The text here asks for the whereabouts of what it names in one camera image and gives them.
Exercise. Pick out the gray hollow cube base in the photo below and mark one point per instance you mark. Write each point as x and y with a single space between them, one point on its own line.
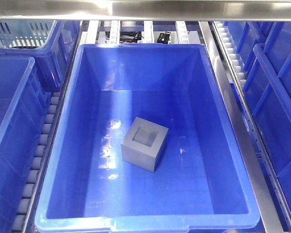
143 143

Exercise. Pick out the large blue target bin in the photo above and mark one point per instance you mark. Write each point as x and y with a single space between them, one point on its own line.
200 184

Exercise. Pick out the blue bin at left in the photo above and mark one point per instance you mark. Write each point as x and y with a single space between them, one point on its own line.
23 109

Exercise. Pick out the blue bin at right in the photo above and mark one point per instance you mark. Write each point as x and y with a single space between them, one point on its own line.
270 107

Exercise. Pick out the light blue perforated basket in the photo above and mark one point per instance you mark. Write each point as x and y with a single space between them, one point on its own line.
24 33

